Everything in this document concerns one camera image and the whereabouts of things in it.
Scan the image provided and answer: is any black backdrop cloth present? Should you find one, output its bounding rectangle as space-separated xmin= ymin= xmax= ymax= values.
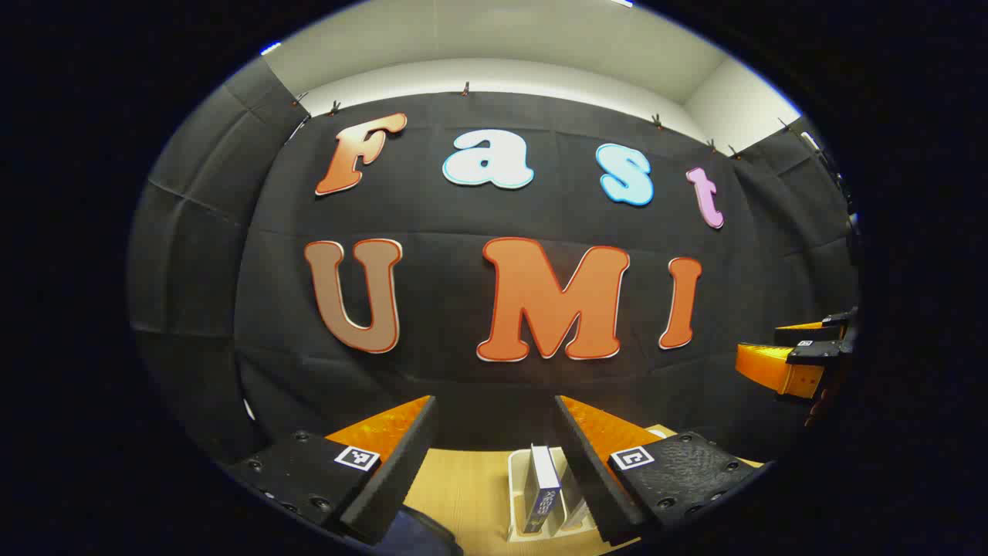
xmin=127 ymin=56 xmax=861 ymax=464

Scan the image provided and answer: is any blue schoolbag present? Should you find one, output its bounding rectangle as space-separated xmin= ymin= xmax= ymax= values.
xmin=370 ymin=506 xmax=465 ymax=556

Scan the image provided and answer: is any blue book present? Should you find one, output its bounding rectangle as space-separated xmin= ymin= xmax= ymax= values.
xmin=523 ymin=443 xmax=566 ymax=535

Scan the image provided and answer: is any white bookshelf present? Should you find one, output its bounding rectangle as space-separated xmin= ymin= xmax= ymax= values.
xmin=506 ymin=446 xmax=618 ymax=543

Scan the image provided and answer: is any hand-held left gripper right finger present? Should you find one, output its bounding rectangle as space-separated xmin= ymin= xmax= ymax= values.
xmin=553 ymin=395 xmax=766 ymax=547

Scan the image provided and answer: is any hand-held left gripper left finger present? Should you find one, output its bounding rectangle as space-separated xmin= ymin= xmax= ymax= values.
xmin=226 ymin=395 xmax=439 ymax=546

